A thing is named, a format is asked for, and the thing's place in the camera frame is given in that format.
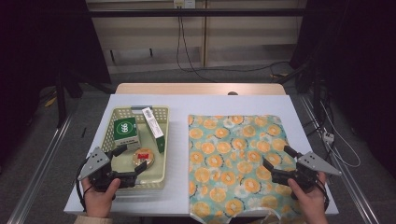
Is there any black horizontal metal beam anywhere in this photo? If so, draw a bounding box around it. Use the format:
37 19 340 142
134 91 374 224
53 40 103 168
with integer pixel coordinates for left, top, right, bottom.
88 8 306 18

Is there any white wall socket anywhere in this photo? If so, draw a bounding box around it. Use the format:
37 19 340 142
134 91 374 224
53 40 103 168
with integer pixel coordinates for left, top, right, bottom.
173 0 196 9

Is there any person's right hand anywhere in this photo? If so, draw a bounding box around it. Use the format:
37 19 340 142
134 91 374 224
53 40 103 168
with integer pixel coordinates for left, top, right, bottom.
287 172 329 224

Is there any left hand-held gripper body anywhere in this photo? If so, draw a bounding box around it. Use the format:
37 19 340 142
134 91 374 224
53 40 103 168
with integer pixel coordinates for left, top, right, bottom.
77 147 138 193

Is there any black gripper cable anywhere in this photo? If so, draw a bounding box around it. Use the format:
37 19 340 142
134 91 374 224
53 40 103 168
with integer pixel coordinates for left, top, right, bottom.
76 158 94 213
314 178 331 213

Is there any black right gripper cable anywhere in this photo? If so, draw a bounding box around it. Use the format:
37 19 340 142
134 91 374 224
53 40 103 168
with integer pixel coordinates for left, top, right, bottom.
314 178 331 213

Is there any pale yellow plastic basket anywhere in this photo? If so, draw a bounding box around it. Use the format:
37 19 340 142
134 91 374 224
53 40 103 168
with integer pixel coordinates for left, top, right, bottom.
98 105 171 190

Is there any white cable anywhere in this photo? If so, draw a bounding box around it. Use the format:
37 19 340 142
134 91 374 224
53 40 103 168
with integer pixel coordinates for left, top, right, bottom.
320 102 362 169

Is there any orange print cloth bag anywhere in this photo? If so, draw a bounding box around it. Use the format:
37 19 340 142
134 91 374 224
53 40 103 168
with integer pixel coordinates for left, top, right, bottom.
188 114 307 224

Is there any person's left hand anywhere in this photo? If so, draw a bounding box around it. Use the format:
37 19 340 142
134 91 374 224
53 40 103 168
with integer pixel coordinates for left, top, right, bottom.
81 177 121 218

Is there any black curtain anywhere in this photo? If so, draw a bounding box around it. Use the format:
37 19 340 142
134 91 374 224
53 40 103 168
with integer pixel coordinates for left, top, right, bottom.
289 0 396 178
0 0 112 162

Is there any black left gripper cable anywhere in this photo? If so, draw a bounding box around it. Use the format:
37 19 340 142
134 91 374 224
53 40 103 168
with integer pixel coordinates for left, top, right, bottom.
76 158 94 213

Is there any white power strip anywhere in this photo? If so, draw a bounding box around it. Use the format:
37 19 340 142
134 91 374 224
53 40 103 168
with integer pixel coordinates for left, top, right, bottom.
321 131 335 145

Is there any aluminium floor rail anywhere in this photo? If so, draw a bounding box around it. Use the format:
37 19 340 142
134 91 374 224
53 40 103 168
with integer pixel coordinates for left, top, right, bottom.
300 96 381 224
6 115 74 224

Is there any long white and green box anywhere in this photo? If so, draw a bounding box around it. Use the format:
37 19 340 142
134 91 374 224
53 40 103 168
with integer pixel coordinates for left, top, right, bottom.
141 106 166 154

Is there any black hanging power cable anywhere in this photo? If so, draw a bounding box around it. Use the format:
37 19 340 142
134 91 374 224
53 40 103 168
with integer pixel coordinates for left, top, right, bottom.
176 15 290 83

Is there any round snack packet red label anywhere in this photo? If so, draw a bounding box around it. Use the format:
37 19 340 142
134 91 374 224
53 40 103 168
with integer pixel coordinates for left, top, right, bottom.
132 147 156 171

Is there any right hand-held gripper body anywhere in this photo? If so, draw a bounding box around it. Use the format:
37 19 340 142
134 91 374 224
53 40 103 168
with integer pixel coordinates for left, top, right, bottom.
271 150 343 194

